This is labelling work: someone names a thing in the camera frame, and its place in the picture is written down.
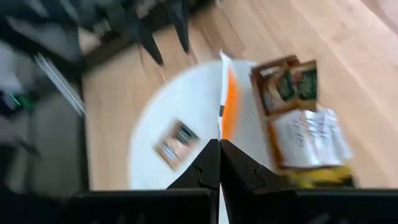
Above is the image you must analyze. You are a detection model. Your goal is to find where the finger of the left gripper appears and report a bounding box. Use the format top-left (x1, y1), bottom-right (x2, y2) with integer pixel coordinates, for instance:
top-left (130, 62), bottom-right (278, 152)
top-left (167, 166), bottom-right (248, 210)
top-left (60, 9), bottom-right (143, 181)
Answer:
top-left (169, 0), bottom-right (190, 54)
top-left (136, 21), bottom-right (165, 67)

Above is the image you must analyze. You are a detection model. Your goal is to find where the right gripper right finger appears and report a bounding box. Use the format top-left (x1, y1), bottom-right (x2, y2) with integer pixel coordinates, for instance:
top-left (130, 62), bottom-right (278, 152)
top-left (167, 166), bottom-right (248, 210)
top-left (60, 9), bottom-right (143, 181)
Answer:
top-left (220, 139), bottom-right (398, 224)

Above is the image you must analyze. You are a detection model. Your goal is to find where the wooden compartment tea box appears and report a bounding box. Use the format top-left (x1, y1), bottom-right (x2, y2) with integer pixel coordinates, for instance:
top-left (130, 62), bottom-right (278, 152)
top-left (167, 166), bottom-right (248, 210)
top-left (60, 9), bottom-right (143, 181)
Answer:
top-left (250, 54), bottom-right (357, 189)

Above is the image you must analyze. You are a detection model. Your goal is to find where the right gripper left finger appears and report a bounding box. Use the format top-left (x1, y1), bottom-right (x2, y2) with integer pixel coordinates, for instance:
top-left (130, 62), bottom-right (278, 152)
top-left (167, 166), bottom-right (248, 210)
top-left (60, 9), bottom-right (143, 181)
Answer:
top-left (58, 139), bottom-right (221, 224)

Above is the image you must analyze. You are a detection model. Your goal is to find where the silver aluminium post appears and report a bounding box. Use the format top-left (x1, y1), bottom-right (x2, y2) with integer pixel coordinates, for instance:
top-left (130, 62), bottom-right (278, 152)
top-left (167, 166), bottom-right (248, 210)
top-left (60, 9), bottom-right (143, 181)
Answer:
top-left (32, 52), bottom-right (87, 118)

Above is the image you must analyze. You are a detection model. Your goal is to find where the white woven round placemat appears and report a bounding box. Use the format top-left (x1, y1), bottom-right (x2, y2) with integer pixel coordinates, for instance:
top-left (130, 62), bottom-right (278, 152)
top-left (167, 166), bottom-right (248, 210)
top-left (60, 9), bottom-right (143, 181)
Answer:
top-left (129, 60), bottom-right (280, 191)

